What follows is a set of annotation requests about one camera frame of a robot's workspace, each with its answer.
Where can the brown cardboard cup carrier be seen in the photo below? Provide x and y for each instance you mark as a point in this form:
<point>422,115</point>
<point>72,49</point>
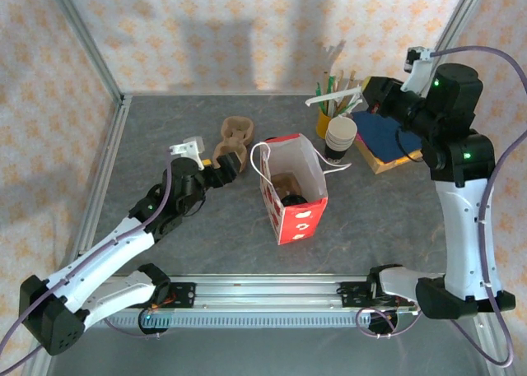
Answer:
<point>288,182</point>
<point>234,133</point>

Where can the white paper straw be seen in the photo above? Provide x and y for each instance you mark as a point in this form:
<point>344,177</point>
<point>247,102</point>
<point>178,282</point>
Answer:
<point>355,106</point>
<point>329,106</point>
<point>333,97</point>

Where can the lidded green paper coffee cup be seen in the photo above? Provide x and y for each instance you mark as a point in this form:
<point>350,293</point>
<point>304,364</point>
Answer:
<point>293,200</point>

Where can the red white paper bag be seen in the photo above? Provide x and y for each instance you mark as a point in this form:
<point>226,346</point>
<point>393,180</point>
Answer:
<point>300,224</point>

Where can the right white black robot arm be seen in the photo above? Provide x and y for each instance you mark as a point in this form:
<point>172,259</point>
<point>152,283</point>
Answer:
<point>465,228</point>

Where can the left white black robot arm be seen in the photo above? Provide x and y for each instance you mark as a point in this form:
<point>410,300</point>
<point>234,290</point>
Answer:
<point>107,248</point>

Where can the brown paper wrapped straw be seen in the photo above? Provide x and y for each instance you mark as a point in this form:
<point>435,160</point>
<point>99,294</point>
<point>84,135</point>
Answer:
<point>348,84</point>

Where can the blue paper napkin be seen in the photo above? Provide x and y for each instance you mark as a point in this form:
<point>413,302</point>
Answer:
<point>379,137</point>

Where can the green straw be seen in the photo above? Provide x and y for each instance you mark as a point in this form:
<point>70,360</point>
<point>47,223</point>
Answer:
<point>331,84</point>
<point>319,98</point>

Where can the pink paper napkin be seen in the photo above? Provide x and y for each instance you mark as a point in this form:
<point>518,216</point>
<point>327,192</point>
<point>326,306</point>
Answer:
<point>360,139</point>

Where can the stack of paper cups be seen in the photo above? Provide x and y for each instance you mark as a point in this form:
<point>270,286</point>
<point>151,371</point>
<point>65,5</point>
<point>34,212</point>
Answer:
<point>341,133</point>

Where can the thin wooden stir stick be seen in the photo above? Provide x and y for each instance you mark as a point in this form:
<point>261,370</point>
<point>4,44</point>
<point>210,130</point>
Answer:
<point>325,80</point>

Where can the yellow straw holder cup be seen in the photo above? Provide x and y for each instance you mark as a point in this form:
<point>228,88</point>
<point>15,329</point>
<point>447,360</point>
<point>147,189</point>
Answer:
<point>323,125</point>

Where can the yellow paper napkin stack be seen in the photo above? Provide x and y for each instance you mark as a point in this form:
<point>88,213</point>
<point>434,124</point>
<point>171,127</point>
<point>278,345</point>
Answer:
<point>383,166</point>

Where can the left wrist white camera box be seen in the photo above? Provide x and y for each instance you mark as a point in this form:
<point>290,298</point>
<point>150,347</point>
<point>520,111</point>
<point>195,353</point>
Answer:
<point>187,147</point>

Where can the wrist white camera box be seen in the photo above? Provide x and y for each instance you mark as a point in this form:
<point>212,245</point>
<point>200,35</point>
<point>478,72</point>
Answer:
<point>420,71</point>
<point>187,147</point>

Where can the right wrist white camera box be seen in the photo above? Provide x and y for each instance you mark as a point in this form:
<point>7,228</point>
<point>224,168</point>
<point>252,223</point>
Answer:
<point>420,71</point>

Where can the aluminium frame post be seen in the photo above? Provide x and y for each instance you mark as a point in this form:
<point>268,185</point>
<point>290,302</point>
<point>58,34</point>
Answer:
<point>86,43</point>
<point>453,34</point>

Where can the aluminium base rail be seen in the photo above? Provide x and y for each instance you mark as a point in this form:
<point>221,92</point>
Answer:
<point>263,293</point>

